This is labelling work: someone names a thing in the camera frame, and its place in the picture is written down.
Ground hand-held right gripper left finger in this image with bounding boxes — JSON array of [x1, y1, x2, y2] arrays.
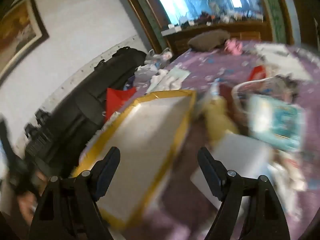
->
[[29, 146, 121, 240]]

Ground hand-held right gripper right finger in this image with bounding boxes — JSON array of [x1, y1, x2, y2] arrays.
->
[[197, 147, 292, 240]]

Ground white box with yellow tape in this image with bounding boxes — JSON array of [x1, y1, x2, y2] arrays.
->
[[71, 89, 198, 230]]

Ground white desiccant packet blue print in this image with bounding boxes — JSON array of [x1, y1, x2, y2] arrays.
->
[[249, 94, 307, 152]]

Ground clear plastic bag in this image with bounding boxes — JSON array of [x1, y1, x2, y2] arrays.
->
[[231, 76, 302, 122]]

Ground yellow soft bag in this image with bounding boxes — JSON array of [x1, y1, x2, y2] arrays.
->
[[203, 97, 241, 146]]

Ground person's left hand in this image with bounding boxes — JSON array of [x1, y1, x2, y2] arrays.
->
[[16, 172, 49, 222]]

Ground white flat packet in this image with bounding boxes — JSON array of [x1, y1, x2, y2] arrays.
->
[[191, 132, 274, 207]]

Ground black luggage bag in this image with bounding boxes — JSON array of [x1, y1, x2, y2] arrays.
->
[[24, 46, 148, 179]]

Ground red bag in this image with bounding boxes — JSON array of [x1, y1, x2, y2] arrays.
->
[[103, 87, 137, 123]]

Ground white cloth gloves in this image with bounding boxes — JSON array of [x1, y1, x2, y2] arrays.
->
[[147, 67, 191, 93]]

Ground purple floral bedsheet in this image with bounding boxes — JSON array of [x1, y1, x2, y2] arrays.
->
[[120, 40, 320, 240]]

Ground white plastic bag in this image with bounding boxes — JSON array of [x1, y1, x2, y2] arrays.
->
[[134, 64, 160, 86], [145, 47, 173, 68]]

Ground red and white packet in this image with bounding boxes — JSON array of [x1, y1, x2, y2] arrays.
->
[[247, 65, 267, 81]]

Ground pink fluffy cloth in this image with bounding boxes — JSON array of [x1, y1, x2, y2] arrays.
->
[[224, 39, 245, 56]]

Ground brown cushion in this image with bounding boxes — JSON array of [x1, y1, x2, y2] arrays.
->
[[187, 29, 231, 52]]

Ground white paper sheet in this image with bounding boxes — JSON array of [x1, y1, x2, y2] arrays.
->
[[254, 42, 302, 67]]

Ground wooden headboard shelf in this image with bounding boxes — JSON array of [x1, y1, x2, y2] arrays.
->
[[160, 21, 273, 55]]

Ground row of clutter on shelf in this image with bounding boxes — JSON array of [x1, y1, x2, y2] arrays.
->
[[167, 11, 264, 29]]

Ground mirror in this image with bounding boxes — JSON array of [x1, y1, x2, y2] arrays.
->
[[147, 0, 265, 28]]

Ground green patterned panel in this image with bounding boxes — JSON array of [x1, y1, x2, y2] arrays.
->
[[257, 0, 293, 44]]

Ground framed wall picture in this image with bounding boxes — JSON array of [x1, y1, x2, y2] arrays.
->
[[0, 0, 49, 85]]

